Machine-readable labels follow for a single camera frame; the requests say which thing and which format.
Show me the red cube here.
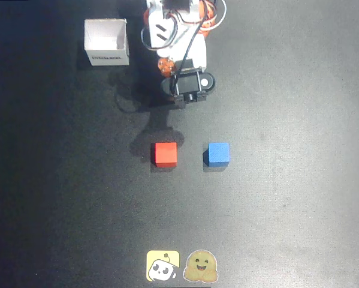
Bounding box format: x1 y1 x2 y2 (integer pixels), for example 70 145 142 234
150 142 178 168

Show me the blue cube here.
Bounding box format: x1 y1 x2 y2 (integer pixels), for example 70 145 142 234
203 142 231 168

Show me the white cardboard box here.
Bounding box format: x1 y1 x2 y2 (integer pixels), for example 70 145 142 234
83 18 130 67

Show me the hugging face emoji sticker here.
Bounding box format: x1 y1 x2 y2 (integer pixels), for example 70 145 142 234
183 249 218 283

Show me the yellow robot face sticker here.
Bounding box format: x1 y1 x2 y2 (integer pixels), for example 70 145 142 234
146 250 180 283

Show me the black camera cable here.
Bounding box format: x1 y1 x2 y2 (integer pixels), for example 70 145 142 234
170 16 210 95

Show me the white servo cable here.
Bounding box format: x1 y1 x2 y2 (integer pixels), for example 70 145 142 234
140 0 228 51

